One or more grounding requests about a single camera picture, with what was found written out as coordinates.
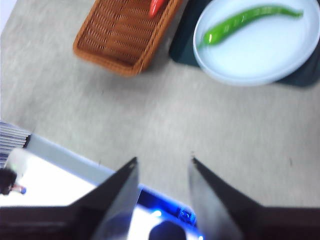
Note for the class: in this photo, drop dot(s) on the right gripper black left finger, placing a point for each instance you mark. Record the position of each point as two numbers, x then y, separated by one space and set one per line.
87 220

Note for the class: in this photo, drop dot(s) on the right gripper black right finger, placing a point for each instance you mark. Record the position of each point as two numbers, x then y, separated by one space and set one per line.
237 220

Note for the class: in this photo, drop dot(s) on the green chili pepper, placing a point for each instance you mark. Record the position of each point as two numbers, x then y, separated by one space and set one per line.
232 23

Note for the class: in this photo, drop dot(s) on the blue-lit electronics board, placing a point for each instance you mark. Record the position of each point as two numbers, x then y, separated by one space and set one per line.
172 212

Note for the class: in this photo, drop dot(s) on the grey ribbed metal panel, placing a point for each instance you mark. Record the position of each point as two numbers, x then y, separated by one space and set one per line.
10 137

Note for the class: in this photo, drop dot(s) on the blue round plate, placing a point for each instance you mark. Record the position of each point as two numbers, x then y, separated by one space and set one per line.
262 55

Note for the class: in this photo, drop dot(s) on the brown wicker basket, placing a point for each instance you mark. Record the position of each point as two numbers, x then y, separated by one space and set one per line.
120 37

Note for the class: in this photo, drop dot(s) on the orange carrot with green leaves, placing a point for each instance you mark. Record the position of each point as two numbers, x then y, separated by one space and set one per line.
155 7

